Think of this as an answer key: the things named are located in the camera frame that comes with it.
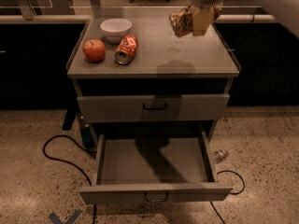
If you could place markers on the orange gold can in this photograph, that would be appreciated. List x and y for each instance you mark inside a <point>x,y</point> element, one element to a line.
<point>181,21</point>

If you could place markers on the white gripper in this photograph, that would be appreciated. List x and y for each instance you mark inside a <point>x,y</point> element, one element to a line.
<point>202,17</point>

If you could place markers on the blue power adapter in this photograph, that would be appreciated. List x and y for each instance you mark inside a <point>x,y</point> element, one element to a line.
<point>86,136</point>

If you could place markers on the red apple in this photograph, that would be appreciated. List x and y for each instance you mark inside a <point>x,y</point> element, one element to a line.
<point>94,51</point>

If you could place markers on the grey drawer cabinet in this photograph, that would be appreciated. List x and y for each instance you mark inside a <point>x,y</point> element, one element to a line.
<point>163,64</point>

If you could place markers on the closed grey top drawer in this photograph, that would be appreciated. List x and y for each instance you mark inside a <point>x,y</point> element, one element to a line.
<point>137,108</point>

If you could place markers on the white bowl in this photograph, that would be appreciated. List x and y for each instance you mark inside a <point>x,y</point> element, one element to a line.
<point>114,30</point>

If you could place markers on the open grey middle drawer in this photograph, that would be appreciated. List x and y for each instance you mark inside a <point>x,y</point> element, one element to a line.
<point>163,169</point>

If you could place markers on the red soda can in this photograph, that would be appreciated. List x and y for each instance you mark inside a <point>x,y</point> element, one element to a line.
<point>126,50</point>

